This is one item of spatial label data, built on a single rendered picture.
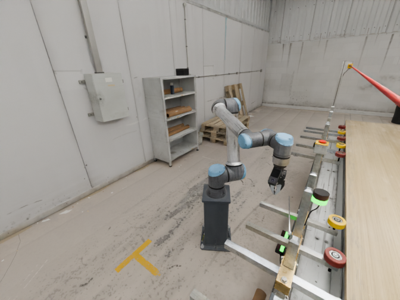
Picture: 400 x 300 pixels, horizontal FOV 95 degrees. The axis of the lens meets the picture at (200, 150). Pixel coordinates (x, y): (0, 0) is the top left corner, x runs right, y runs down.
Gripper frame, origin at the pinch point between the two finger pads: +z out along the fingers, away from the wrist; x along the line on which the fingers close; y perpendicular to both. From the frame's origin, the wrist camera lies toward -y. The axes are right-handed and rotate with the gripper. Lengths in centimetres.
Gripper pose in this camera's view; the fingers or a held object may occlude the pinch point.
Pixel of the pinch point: (274, 193)
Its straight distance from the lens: 123.6
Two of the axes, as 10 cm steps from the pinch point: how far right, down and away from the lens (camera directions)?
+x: -8.3, -2.1, 5.2
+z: 0.3, 9.1, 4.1
